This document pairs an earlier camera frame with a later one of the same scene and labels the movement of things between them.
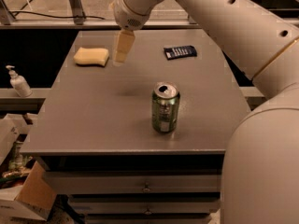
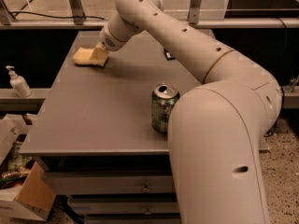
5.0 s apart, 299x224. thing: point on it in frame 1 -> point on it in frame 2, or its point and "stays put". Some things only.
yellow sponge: x=92 y=56 stays put
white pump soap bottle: x=19 y=83 stays put
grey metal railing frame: x=76 y=19 stays put
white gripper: x=128 y=16 -> x=107 y=41
